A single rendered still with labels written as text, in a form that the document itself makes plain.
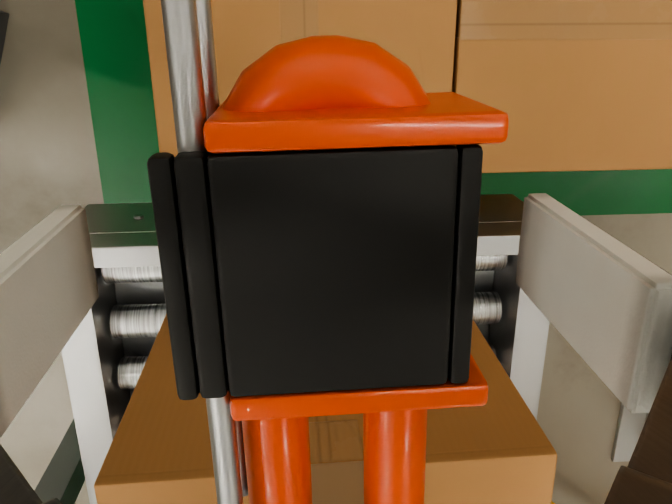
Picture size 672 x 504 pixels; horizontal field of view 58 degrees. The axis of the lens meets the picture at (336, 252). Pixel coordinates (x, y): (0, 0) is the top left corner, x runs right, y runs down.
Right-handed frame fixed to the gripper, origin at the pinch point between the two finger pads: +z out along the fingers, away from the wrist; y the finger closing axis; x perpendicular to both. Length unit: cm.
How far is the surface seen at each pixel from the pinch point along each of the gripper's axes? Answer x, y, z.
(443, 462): -29.3, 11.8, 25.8
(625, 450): -108, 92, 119
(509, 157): -11, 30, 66
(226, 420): -4.6, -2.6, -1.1
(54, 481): -77, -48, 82
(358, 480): -10.0, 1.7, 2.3
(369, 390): -3.4, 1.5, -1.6
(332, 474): -10.0, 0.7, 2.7
